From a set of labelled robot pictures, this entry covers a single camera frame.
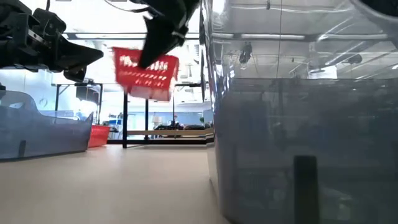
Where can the black background table frame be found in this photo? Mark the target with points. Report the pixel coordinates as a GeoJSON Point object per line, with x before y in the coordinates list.
{"type": "Point", "coordinates": [57, 102]}

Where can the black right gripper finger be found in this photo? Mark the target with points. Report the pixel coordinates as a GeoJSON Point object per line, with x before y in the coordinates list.
{"type": "Point", "coordinates": [158, 43]}

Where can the grey translucent plastic basket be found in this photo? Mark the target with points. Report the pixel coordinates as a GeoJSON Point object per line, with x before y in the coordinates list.
{"type": "Point", "coordinates": [295, 140]}
{"type": "Point", "coordinates": [43, 133]}

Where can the black background screen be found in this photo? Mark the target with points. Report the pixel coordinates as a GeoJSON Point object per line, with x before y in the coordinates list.
{"type": "Point", "coordinates": [87, 94]}

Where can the red plastic basket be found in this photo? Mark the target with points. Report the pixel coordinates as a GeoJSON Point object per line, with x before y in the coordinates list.
{"type": "Point", "coordinates": [146, 82]}
{"type": "Point", "coordinates": [99, 136]}

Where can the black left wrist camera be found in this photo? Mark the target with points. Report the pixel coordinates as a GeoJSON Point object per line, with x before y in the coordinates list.
{"type": "Point", "coordinates": [49, 25]}

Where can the black frame bar with lights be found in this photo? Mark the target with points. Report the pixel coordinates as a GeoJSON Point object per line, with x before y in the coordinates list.
{"type": "Point", "coordinates": [71, 36]}

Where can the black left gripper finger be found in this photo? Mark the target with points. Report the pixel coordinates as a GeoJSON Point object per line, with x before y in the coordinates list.
{"type": "Point", "coordinates": [76, 75]}
{"type": "Point", "coordinates": [74, 56]}

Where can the black frame wooden shelf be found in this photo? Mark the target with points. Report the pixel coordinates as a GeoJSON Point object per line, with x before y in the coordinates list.
{"type": "Point", "coordinates": [161, 132]}

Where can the black hanging ceiling spotlight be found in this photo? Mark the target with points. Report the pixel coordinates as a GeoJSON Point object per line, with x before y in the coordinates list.
{"type": "Point", "coordinates": [245, 53]}
{"type": "Point", "coordinates": [355, 59]}

